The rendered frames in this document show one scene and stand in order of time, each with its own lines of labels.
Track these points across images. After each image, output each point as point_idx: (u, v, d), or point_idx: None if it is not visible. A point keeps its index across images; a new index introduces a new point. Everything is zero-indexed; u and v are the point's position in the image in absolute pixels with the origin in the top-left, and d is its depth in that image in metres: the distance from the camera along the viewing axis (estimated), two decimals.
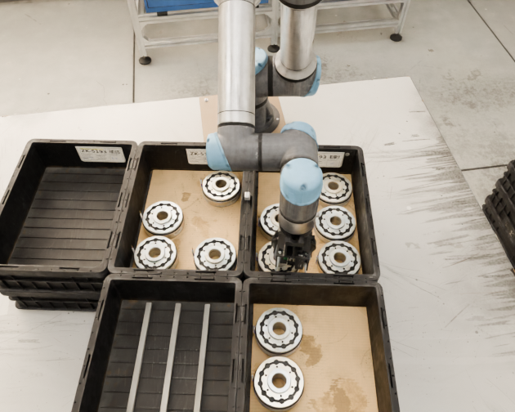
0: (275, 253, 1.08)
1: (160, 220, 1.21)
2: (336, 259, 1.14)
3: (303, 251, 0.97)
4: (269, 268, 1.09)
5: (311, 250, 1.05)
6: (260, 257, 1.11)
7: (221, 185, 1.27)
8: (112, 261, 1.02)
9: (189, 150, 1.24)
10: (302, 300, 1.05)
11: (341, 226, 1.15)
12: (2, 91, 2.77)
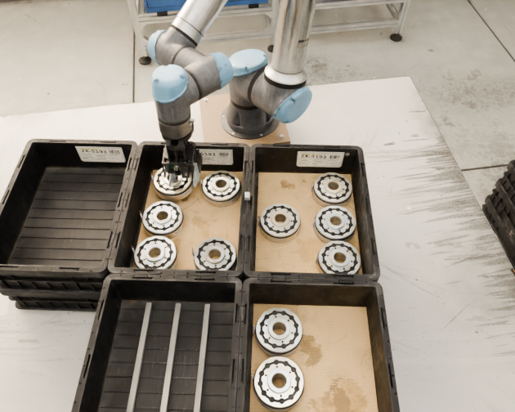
0: (168, 172, 1.20)
1: (160, 220, 1.21)
2: (336, 259, 1.14)
3: (186, 158, 1.10)
4: (163, 187, 1.21)
5: (199, 165, 1.18)
6: (155, 179, 1.23)
7: (221, 185, 1.27)
8: (112, 261, 1.02)
9: None
10: (302, 300, 1.05)
11: (341, 226, 1.15)
12: (2, 91, 2.77)
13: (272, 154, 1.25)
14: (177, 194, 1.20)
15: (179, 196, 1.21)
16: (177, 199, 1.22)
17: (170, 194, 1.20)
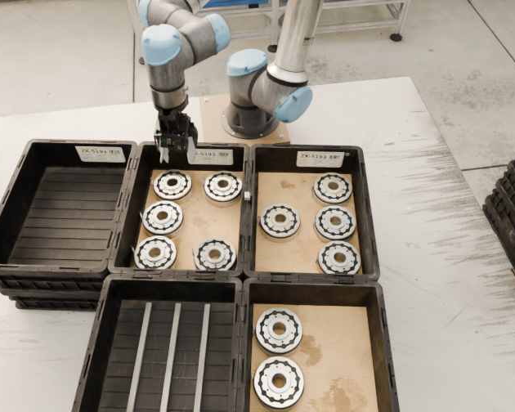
0: (159, 146, 1.12)
1: (160, 220, 1.21)
2: (336, 259, 1.14)
3: (180, 131, 1.02)
4: (163, 192, 1.23)
5: (194, 140, 1.10)
6: (155, 184, 1.24)
7: (224, 185, 1.27)
8: (112, 261, 1.02)
9: None
10: (302, 300, 1.05)
11: (341, 226, 1.15)
12: (2, 91, 2.77)
13: (272, 154, 1.25)
14: (176, 199, 1.22)
15: (178, 201, 1.23)
16: (176, 204, 1.24)
17: (170, 199, 1.22)
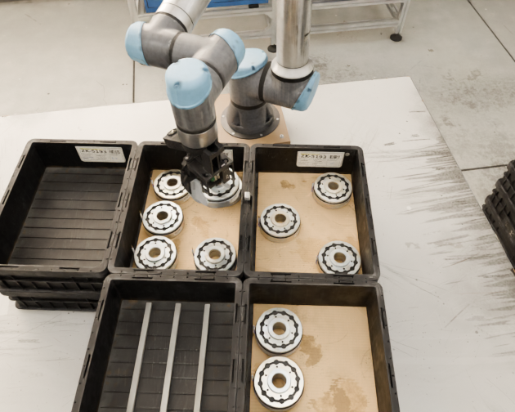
0: (192, 193, 1.00)
1: (160, 220, 1.21)
2: (336, 259, 1.14)
3: (221, 160, 0.92)
4: (163, 192, 1.23)
5: None
6: (155, 184, 1.24)
7: None
8: (112, 261, 1.02)
9: None
10: (302, 300, 1.05)
11: (221, 187, 1.04)
12: (2, 91, 2.77)
13: (272, 154, 1.25)
14: (176, 199, 1.22)
15: (178, 201, 1.23)
16: (176, 204, 1.24)
17: (170, 199, 1.22)
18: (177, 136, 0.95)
